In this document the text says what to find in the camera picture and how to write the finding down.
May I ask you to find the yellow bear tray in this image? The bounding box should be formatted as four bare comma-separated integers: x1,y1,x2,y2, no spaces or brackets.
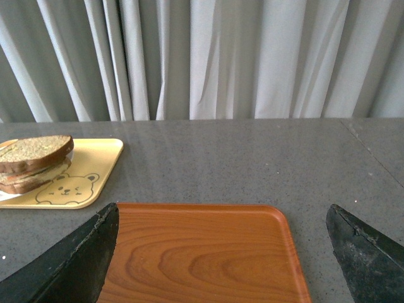
1,138,123,210

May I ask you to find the grey curtain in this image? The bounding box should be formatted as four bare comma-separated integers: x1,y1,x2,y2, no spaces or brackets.
1,1,403,122

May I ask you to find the brown wooden tray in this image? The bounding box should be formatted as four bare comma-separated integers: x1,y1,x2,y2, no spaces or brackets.
99,203,311,302

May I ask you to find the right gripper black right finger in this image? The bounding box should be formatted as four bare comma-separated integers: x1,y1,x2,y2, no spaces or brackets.
326,204,403,302

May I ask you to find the white round plate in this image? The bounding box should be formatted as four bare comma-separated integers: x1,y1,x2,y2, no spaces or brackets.
1,139,73,201

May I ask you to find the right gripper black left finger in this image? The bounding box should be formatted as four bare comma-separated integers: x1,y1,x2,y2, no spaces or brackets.
1,203,119,302

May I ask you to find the bread slice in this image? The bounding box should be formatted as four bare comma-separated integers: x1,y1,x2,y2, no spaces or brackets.
1,135,74,173
1,158,71,194

